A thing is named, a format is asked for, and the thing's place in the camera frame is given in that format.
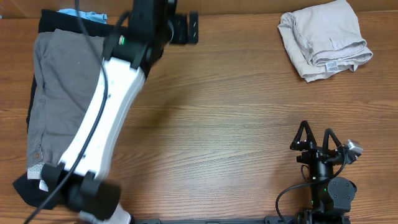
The grey shorts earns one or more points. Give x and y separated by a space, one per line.
66 73

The black garment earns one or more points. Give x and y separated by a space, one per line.
28 189

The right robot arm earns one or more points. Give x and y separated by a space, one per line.
331 195

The light blue garment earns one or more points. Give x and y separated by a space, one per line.
91 16

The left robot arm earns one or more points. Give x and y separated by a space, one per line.
133 46

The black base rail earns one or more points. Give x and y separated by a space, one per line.
265 220

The beige shorts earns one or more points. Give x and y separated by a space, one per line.
323 40

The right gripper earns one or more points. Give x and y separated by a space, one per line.
315 154

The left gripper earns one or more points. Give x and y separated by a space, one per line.
178 23

